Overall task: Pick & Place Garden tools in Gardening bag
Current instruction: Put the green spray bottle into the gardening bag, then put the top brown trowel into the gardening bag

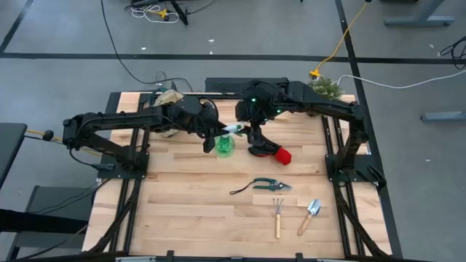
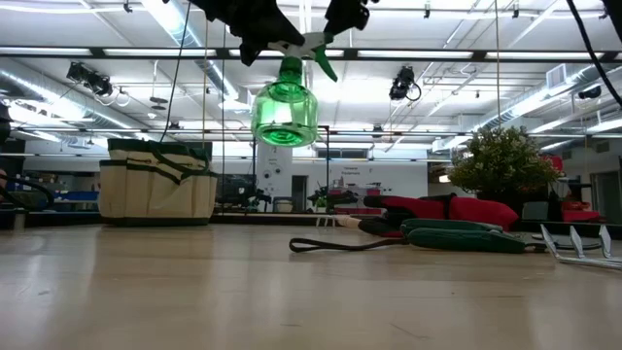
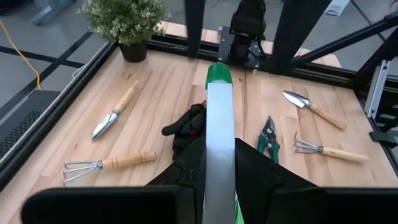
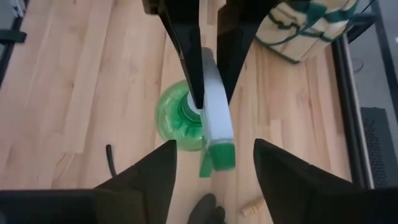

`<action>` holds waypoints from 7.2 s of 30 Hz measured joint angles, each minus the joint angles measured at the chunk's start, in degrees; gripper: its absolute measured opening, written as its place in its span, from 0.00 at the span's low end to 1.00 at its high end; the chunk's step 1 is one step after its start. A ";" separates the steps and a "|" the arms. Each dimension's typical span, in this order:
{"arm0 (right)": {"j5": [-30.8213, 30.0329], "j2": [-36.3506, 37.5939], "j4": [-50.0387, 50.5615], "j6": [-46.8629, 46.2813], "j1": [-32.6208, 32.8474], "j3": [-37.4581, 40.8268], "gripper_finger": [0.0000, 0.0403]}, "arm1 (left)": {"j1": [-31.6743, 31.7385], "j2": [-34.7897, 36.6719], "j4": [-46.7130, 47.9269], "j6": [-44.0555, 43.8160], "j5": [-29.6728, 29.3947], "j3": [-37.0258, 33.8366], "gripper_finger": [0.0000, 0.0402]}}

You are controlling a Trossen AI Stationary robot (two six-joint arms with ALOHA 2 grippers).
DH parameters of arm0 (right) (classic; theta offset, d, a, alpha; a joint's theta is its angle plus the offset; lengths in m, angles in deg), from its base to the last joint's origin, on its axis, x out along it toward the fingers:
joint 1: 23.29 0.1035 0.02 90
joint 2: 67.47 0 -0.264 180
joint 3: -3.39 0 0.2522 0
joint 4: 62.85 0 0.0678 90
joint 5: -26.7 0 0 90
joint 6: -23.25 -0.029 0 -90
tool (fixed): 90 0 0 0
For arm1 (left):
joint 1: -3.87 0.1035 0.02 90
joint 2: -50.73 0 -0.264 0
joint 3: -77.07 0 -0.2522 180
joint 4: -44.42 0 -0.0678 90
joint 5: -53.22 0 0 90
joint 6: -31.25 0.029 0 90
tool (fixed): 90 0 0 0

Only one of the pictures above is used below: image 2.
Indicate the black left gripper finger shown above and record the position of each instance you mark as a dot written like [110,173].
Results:
[249,52]
[282,34]

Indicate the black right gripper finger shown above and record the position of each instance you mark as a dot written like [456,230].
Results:
[347,14]

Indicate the green spray bottle white head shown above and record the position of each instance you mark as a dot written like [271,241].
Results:
[284,109]

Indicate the red black gardening gloves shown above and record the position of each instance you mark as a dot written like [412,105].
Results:
[476,211]

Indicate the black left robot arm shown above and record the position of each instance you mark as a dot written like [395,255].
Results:
[5,124]

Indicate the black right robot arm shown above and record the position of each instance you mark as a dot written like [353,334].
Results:
[614,12]

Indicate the black background robot arm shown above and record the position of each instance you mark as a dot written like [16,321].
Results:
[342,198]

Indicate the beige green gardening bag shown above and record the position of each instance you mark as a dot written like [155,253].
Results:
[155,194]

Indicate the thin black hanging pole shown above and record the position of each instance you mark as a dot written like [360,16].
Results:
[223,97]

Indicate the black background equipment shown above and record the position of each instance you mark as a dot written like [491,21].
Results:
[235,187]

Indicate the white bucket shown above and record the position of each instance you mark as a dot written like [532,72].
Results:
[283,205]

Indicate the potted plant with white flowers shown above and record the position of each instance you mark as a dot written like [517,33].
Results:
[503,163]

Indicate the blue storage bin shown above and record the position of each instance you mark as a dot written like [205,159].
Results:
[78,196]

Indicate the grey box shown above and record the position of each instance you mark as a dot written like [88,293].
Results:
[535,210]

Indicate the black overhead camera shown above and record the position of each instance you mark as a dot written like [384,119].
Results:
[401,85]

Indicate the black background frame stand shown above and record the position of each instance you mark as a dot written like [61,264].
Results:
[327,170]

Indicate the black ceiling camera cluster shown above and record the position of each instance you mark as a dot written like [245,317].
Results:
[99,83]

